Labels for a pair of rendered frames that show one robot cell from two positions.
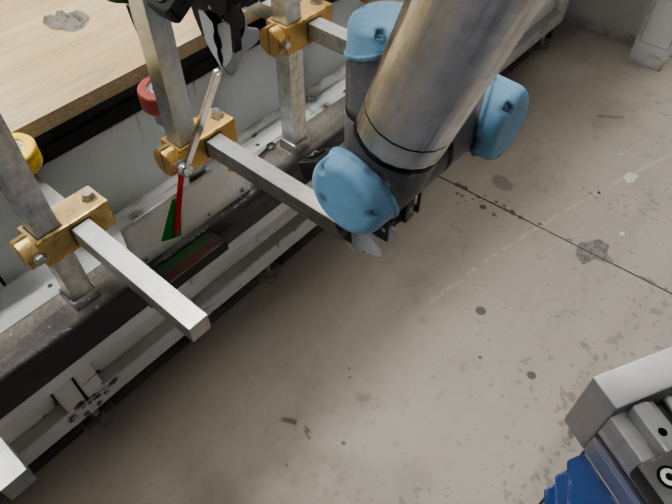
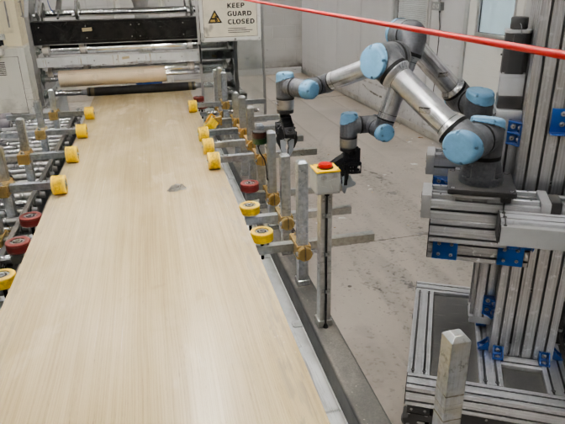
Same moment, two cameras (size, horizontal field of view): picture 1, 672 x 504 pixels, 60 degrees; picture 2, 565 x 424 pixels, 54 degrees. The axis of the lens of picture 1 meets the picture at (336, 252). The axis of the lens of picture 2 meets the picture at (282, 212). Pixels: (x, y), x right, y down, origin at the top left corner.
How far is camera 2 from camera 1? 2.11 m
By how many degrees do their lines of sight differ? 49
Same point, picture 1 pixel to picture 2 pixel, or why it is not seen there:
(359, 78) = (351, 126)
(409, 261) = not seen: hidden behind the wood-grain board
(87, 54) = (207, 189)
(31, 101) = (224, 199)
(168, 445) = not seen: hidden behind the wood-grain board
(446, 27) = not seen: hidden behind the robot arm
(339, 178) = (387, 127)
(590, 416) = (430, 164)
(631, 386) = (431, 153)
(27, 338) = (293, 263)
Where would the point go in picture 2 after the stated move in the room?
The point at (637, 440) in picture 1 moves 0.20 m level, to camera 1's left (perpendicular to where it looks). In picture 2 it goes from (440, 158) to (421, 171)
